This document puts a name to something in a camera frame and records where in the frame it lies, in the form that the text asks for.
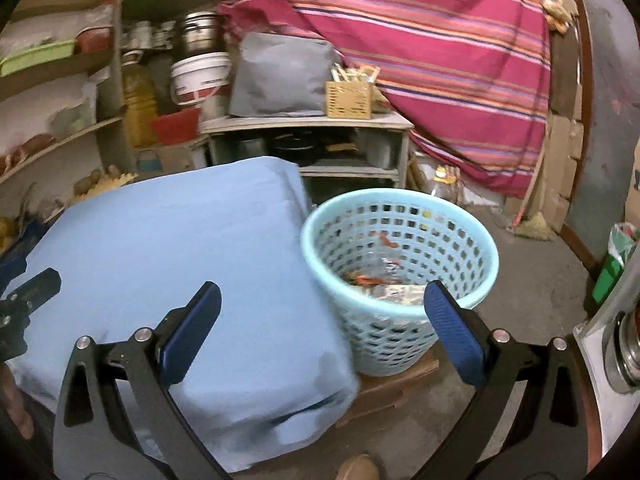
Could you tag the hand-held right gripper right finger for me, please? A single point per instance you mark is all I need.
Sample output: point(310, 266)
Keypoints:
point(452, 330)

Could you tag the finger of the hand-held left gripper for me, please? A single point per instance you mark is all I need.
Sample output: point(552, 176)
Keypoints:
point(37, 287)

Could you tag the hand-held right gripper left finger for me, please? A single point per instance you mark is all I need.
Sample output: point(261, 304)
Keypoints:
point(192, 330)

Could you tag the light blue plastic basket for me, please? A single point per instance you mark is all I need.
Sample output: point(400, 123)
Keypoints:
point(380, 340)

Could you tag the person's left hand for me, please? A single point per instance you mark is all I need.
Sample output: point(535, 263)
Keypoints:
point(15, 405)

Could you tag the orange foil snack wrapper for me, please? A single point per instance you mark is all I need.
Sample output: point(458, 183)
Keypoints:
point(395, 292)

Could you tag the wooden board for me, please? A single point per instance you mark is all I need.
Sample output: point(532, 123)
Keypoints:
point(390, 390)

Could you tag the large brown potato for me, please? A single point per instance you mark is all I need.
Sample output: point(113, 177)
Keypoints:
point(87, 182)

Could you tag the straw broom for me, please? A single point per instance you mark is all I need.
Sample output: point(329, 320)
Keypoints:
point(535, 227)

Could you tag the yellow egg carton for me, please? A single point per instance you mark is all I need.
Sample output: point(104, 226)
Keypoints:
point(117, 181)

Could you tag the wooden shelf unit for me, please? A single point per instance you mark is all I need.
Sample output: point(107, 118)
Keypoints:
point(60, 135)

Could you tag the yellow snack packet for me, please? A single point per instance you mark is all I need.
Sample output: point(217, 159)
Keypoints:
point(445, 175)

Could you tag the white appliance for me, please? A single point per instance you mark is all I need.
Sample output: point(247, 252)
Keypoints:
point(600, 385)

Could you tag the green bottle in plastic bag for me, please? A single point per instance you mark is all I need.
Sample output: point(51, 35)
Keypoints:
point(612, 270)

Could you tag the cardboard box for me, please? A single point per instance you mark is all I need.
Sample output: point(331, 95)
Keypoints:
point(172, 157)

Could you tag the small steel pot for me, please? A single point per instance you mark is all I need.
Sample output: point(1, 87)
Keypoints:
point(381, 150)
point(250, 147)

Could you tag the cardboard panels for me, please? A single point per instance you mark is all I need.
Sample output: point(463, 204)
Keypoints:
point(562, 170)

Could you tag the red plastic basket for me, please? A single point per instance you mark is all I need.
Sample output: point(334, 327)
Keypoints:
point(175, 127)

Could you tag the yellow oil bottle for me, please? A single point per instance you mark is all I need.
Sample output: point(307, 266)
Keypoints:
point(140, 110)

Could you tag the black pan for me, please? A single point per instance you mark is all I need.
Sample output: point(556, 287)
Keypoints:
point(295, 142)

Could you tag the green plastic tray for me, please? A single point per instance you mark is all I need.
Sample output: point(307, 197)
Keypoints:
point(35, 57)

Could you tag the low wooden stand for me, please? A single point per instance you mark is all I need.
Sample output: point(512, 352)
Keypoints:
point(310, 122)

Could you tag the yellow woven box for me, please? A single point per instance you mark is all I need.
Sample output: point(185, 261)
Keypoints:
point(350, 100)

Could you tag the white plastic bucket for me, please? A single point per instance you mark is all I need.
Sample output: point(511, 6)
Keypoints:
point(200, 77)

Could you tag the grey cloth cover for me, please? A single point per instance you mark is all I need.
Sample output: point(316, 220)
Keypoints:
point(280, 75)

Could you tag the pink striped cloth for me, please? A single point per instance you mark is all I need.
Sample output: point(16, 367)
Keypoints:
point(425, 60)

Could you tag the steel cooking pot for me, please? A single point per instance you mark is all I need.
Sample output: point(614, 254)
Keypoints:
point(202, 35)

